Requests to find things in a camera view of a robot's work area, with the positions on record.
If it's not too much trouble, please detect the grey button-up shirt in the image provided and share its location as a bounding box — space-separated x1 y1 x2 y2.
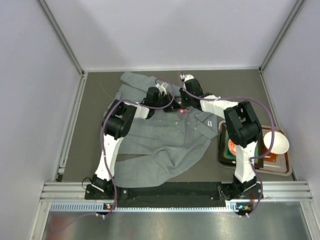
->
101 71 218 189

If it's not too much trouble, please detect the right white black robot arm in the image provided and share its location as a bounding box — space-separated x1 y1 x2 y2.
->
179 73 262 200

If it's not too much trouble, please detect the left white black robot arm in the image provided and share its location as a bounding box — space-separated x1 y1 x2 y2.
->
84 87 181 200

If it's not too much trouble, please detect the red white patterned dish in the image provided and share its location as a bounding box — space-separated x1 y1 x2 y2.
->
227 139 236 156

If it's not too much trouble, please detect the black square plate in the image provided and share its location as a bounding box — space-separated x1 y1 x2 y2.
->
218 120 264 169

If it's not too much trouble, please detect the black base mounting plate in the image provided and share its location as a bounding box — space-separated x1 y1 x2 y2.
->
85 182 261 203

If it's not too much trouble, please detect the silver metal tray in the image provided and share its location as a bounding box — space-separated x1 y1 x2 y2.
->
218 120 293 176

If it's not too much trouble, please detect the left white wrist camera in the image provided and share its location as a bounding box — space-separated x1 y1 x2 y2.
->
155 82 168 95

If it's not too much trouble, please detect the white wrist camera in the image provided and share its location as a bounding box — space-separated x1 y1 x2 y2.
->
155 82 168 95
179 73 194 82

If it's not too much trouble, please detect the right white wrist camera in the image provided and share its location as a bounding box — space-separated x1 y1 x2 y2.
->
179 73 194 82

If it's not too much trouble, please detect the grey slotted cable duct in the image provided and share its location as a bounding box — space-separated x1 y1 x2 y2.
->
50 202 249 213

